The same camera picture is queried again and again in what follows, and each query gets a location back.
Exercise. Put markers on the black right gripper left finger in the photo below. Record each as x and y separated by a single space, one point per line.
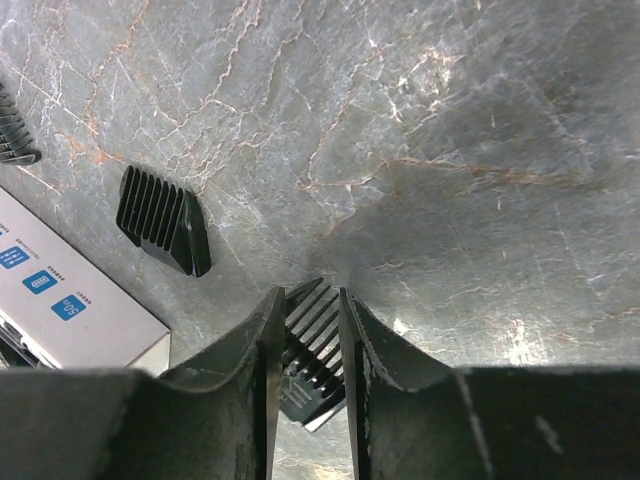
214 416

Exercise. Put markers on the black clipper guard comb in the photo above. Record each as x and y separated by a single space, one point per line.
164 220
312 387
17 143

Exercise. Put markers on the white clipper kit box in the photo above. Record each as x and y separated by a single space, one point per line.
59 311

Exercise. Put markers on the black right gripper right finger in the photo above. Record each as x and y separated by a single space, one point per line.
414 417

